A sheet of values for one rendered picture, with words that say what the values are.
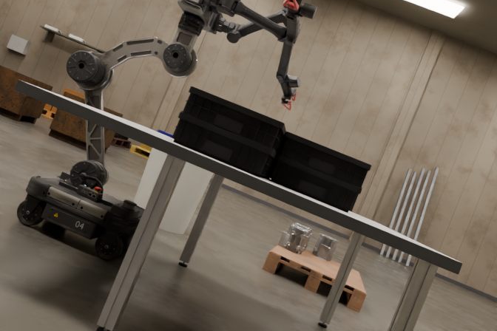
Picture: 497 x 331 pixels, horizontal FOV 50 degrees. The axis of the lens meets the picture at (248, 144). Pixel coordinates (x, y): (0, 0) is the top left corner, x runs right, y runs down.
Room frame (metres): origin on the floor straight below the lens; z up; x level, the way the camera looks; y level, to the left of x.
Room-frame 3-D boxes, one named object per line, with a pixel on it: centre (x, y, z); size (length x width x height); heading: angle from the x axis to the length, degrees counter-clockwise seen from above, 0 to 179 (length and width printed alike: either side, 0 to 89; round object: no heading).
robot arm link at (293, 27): (2.57, 0.02, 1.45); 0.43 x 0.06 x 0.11; 174
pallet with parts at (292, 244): (4.77, -0.99, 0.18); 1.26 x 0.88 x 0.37; 172
